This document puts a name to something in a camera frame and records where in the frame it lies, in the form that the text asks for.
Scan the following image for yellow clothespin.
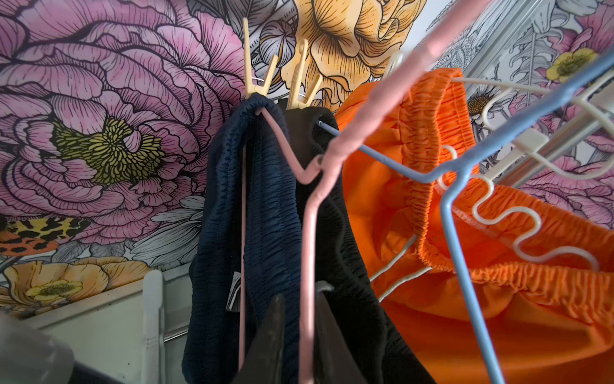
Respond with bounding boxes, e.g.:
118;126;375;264
241;18;279;100
286;38;323;110

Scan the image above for pink hanger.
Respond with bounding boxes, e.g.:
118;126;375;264
260;1;490;383

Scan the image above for black shorts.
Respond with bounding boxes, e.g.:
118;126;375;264
277;98;435;384

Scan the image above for orange shorts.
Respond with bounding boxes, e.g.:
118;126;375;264
342;68;613;383

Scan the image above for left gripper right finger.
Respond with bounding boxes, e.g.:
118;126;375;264
314;293;366;384

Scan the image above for blue hanger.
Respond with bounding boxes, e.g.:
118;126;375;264
317;47;614;384

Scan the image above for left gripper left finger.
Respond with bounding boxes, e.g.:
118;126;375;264
231;294;286;384

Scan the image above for navy blue shorts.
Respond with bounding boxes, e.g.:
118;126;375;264
182;95;302;383

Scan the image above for white hanger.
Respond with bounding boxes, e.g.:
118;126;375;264
368;50;614;303

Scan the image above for yellow clothespin on black shorts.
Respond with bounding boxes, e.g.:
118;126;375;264
286;38;323;110

